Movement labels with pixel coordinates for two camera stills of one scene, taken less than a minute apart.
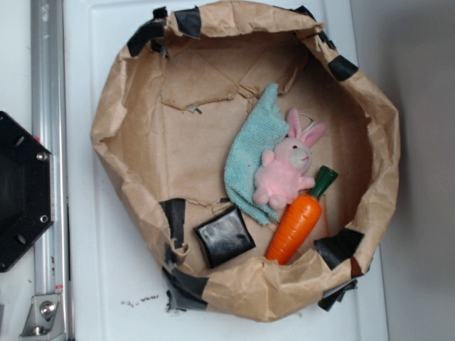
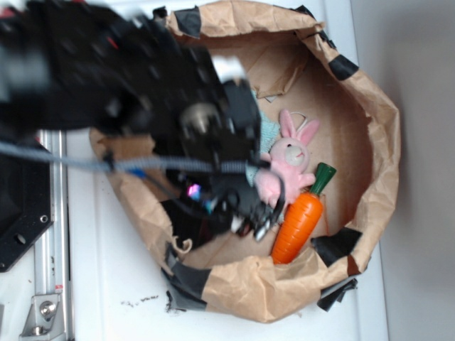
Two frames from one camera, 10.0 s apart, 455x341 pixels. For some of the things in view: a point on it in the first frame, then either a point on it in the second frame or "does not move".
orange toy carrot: (298, 219) does not move
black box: (225, 237) -> (194, 223)
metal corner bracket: (45, 321) does not move
